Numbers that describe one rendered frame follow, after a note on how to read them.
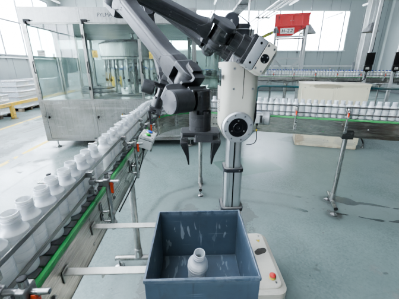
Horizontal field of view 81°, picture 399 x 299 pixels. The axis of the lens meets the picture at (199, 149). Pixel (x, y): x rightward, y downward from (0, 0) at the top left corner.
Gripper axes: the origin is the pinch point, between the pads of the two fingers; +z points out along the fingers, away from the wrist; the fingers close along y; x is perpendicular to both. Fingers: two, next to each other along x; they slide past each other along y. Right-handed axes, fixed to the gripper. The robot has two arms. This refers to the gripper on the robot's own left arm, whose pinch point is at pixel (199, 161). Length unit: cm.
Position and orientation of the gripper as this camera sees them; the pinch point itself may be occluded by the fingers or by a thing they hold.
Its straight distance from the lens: 66.4
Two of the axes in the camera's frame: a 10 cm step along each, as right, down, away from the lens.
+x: -0.4, -3.2, 9.5
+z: 0.0, 9.5, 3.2
